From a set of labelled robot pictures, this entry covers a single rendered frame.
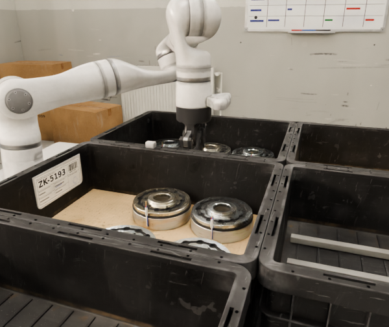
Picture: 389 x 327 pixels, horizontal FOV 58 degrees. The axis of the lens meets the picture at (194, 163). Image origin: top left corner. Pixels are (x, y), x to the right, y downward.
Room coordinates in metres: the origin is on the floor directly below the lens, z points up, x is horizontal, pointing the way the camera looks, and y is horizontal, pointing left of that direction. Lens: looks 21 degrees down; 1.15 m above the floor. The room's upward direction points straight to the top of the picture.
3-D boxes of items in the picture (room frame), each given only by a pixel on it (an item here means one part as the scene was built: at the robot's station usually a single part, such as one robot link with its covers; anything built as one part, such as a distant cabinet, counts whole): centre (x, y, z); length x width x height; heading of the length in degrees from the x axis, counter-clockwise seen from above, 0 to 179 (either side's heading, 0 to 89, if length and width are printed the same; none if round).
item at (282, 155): (0.78, -0.01, 0.92); 0.40 x 0.30 x 0.02; 71
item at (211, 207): (0.53, -0.05, 0.86); 0.05 x 0.05 x 0.01
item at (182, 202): (0.56, 0.06, 0.86); 0.10 x 0.10 x 0.01
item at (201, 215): (0.53, -0.05, 0.86); 0.10 x 0.10 x 0.01
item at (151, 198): (0.56, 0.06, 0.86); 0.05 x 0.05 x 0.01
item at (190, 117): (0.74, 0.00, 0.95); 0.08 x 0.08 x 0.09
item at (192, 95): (0.74, -0.02, 1.02); 0.11 x 0.09 x 0.06; 76
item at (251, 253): (0.49, 0.08, 0.92); 0.40 x 0.30 x 0.02; 71
